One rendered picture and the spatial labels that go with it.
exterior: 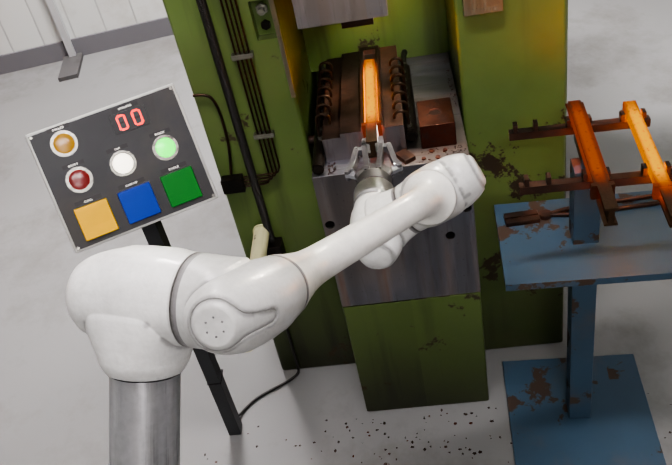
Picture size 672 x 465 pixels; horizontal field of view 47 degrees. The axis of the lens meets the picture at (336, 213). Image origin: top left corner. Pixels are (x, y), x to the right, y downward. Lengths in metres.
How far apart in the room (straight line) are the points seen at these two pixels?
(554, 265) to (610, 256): 0.13
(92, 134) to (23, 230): 2.05
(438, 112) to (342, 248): 0.75
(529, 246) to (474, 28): 0.54
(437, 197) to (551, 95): 0.72
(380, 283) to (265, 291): 1.11
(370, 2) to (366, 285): 0.78
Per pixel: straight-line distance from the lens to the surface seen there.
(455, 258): 2.05
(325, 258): 1.22
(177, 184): 1.80
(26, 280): 3.51
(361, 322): 2.20
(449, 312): 2.18
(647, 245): 1.94
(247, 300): 0.98
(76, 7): 5.24
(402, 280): 2.09
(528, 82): 2.00
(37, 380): 3.04
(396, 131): 1.87
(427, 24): 2.27
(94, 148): 1.80
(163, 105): 1.81
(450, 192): 1.43
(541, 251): 1.91
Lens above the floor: 1.98
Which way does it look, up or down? 38 degrees down
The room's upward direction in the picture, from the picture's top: 12 degrees counter-clockwise
